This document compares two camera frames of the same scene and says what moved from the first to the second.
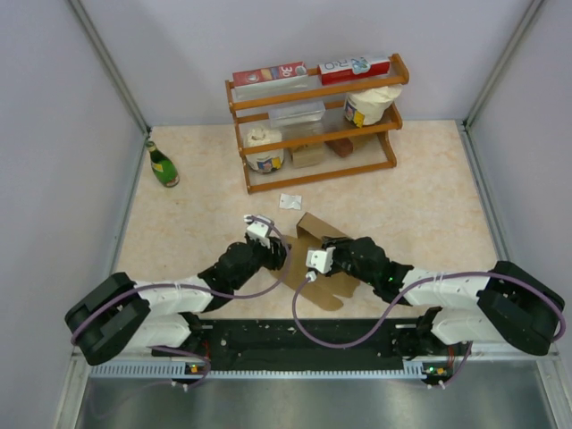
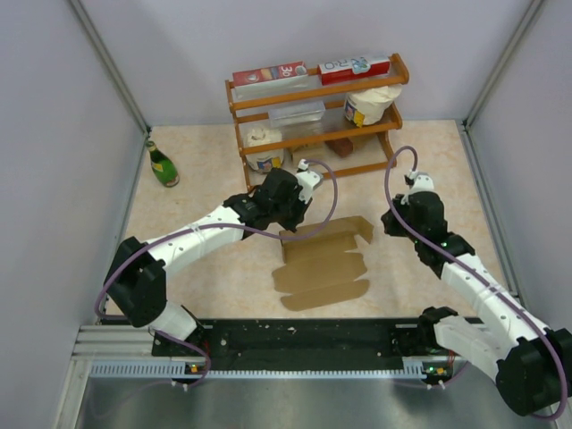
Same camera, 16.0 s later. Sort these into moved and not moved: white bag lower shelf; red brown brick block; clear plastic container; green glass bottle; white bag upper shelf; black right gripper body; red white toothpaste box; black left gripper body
Moved: black right gripper body; black left gripper body
Not moved: green glass bottle; clear plastic container; white bag lower shelf; red white toothpaste box; white bag upper shelf; red brown brick block
